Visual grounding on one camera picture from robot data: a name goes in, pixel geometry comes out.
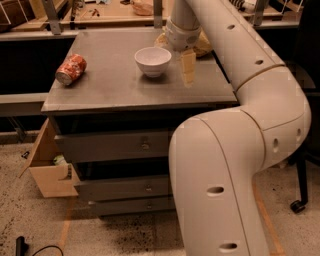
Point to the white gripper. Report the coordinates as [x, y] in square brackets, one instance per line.
[181, 39]

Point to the white ceramic bowl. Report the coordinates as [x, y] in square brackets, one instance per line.
[153, 61]

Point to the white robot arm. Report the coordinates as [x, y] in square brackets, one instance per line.
[213, 156]

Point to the pink bowl on workbench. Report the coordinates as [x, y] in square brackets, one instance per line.
[142, 7]

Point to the red coke can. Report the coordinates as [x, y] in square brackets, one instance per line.
[71, 69]

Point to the brown chip bag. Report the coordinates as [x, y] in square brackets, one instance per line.
[202, 47]

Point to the grey drawer cabinet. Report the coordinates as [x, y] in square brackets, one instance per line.
[113, 95]

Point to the top grey drawer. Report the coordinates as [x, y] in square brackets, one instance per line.
[109, 146]

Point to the grey drawer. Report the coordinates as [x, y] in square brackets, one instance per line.
[130, 206]
[124, 188]
[109, 146]

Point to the black office chair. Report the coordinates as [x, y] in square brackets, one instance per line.
[307, 56]

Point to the bottom grey drawer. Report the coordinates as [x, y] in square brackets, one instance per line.
[130, 206]

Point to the middle grey drawer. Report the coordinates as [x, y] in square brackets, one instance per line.
[124, 188]

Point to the wooden background workbench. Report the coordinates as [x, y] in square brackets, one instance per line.
[30, 15]

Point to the open cardboard box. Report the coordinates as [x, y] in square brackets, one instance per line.
[52, 174]

